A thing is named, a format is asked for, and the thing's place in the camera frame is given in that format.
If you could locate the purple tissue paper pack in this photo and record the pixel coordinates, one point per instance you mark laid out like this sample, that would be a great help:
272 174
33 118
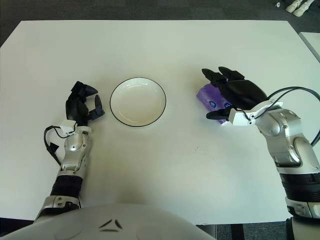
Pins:
207 97

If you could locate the white shoe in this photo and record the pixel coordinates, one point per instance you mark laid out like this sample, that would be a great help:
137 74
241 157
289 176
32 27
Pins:
291 6
303 8

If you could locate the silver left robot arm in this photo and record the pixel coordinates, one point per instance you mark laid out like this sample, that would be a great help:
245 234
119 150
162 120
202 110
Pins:
72 145

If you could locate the small white object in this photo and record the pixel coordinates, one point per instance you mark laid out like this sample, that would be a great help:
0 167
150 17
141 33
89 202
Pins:
277 4

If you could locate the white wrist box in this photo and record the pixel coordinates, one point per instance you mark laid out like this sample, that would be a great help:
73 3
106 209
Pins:
68 126
240 117

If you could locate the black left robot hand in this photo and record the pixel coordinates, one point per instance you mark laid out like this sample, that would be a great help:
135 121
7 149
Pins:
75 110

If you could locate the white side table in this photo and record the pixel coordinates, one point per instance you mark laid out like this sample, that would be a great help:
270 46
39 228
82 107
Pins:
312 42

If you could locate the grey robot torso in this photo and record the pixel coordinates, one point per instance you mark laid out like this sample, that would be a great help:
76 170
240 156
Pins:
112 220

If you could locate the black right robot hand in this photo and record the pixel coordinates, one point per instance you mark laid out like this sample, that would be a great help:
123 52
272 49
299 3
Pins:
245 95

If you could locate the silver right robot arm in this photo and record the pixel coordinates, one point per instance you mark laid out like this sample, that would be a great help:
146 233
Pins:
282 130

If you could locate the white plate black rim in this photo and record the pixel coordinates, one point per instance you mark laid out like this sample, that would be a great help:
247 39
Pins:
137 105

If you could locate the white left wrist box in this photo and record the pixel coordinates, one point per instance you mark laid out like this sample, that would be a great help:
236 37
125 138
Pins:
68 126

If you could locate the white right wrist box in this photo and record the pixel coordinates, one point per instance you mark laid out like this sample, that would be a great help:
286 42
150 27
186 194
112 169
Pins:
240 117

